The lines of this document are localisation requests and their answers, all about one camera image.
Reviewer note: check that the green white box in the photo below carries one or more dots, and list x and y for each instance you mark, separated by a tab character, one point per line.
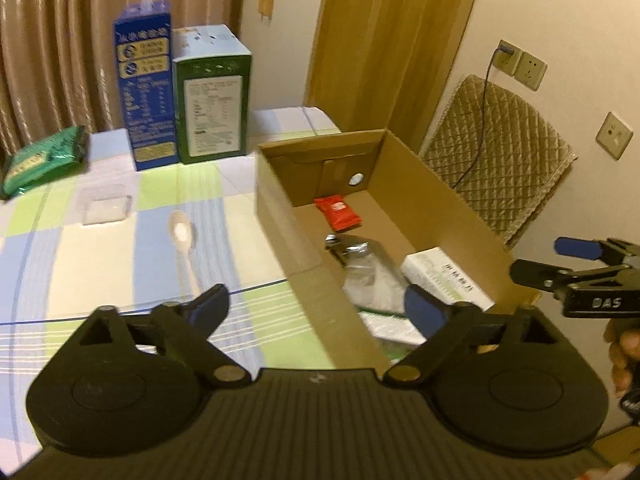
390	327

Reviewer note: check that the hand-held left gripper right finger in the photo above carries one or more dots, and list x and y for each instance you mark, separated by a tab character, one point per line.
425	310

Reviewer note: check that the wooden door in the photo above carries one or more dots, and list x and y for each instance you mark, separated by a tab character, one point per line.
390	50

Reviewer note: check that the red snack packet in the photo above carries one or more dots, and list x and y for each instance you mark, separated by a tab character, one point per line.
339	212

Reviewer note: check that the white medicine box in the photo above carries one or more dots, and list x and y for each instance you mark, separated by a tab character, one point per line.
440	275

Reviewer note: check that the brown curtain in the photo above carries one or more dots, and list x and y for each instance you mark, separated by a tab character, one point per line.
60	35

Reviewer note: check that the person's right hand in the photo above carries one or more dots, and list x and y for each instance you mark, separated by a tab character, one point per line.
625	360

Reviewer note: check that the wall socket with plug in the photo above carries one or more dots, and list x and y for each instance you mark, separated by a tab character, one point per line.
507	59

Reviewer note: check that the plaid desktop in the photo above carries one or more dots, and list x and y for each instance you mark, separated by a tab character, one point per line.
100	260

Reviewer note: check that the clear plastic lid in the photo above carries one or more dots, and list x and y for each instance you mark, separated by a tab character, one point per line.
105	205

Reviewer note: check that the green carton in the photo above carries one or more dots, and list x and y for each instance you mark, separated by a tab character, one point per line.
215	105

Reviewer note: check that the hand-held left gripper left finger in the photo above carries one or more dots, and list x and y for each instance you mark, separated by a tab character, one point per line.
210	305

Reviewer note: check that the silver foil pouch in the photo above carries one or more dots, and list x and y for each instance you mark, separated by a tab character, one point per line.
372	255

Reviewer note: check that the clear plastic box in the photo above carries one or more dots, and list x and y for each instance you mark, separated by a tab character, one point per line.
372	292

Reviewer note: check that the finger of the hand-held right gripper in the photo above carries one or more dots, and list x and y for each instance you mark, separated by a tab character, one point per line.
575	247
537	274

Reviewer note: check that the green wipes packet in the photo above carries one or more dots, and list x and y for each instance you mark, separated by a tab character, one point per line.
42	162

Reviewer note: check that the beige spoon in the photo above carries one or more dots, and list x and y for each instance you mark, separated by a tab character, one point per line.
181	232

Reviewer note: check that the quilted chair cover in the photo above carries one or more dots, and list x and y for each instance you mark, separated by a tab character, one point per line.
500	160

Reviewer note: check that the cardboard box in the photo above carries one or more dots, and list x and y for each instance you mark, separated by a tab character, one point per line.
325	310

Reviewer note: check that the tall blue carton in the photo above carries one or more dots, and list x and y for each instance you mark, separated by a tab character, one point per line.
147	100

